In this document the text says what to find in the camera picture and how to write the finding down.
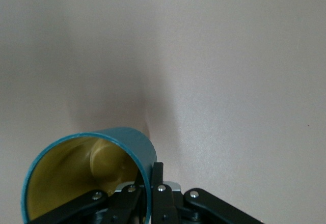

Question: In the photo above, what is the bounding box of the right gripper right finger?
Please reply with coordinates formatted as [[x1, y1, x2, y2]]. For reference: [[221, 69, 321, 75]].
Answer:
[[150, 161, 265, 224]]

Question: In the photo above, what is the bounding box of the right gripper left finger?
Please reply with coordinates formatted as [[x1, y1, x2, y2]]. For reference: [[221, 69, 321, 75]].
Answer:
[[28, 175, 143, 224]]

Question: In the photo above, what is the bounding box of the teal cup with handle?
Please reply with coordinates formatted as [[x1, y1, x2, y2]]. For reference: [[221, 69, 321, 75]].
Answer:
[[20, 126, 156, 222]]

